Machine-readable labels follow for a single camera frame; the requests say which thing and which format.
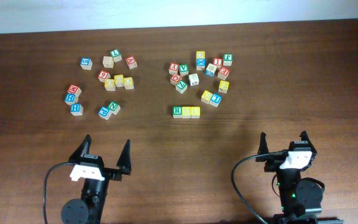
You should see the blue H block upper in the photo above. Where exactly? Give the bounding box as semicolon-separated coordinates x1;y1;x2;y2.
64;93;78;105

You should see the yellow S block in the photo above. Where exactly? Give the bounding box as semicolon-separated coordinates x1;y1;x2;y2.
181;106;191;119

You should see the plain wooden block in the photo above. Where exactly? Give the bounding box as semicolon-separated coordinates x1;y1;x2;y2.
103;56;114;68

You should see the yellow lone block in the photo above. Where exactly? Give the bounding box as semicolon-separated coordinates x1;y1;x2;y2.
191;106;201;119

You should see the red I letter block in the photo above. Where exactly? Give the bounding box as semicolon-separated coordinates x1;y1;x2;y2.
213;58;223;69

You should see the blue edged wooden block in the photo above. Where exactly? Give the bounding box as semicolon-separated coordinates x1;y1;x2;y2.
205;63;217;77

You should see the blue S letter block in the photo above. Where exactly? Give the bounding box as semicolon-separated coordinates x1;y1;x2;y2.
80;57;93;70

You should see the green J letter block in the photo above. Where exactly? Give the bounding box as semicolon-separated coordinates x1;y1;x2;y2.
223;54;233;66

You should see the yellow block beside Z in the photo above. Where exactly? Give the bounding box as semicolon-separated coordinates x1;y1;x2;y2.
201;90;213;105

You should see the blue h block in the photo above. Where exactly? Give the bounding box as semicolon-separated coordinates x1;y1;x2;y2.
64;93;78;105
70;103;83;116

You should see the red Q letter block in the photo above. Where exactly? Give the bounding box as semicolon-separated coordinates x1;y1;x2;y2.
170;73;181;86

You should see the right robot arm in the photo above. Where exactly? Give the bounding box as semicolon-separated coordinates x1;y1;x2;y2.
256;131;344;224

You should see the green R letter block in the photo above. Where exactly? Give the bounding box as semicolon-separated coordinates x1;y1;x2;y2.
172;106;182;118

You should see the green N letter block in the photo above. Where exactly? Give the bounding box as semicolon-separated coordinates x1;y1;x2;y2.
107;101;121;115

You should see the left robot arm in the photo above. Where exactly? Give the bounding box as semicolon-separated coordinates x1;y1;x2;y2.
61;135;132;224

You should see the yellow block top right cluster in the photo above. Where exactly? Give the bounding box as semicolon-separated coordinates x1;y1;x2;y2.
196;50;206;59

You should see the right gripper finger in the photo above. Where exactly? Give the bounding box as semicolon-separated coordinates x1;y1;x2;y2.
300;131;310;142
258;132;269;154

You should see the red M letter block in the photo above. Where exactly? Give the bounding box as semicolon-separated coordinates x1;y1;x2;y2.
67;85;82;98

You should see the yellow block left cluster right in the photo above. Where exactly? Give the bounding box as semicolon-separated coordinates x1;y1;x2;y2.
124;77;134;90

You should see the green Z letter block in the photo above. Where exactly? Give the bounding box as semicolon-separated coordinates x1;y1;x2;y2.
175;80;188;94

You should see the red E letter block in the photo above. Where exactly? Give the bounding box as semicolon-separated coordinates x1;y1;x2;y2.
218;67;230;80

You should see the blue 1 number block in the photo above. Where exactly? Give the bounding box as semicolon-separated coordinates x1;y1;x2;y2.
209;93;222;107

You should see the red A letter block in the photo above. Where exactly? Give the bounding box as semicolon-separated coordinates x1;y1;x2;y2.
126;55;137;69

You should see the blue X letter block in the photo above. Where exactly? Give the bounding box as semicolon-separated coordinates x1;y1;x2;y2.
196;58;206;70

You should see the green L letter block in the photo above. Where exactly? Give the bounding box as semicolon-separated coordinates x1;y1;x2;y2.
110;49;122;62

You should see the yellow block left cluster front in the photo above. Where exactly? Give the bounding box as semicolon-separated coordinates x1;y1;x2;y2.
104;79;116;91

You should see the yellow block cluster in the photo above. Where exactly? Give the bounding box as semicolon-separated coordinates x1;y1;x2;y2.
104;79;116;91
196;50;206;59
124;77;134;90
114;74;124;87

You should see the blue P letter block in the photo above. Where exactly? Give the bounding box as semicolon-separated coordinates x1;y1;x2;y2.
98;106;112;120

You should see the yellow block far right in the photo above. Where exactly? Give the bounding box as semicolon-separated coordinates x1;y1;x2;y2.
218;80;229;93

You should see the red 6 number block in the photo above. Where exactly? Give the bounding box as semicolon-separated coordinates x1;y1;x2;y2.
98;70;111;83

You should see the blue H block lower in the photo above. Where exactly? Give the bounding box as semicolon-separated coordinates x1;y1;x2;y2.
70;103;83;116

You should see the yellow block left cluster middle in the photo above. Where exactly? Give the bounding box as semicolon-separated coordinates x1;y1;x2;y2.
114;74;124;87

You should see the green V letter block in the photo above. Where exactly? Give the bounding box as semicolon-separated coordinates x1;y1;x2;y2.
179;64;189;77

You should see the red Y letter block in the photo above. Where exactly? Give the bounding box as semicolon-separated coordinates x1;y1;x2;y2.
168;62;179;75

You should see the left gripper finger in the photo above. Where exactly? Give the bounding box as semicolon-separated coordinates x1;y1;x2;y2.
116;139;132;175
68;134;91;164

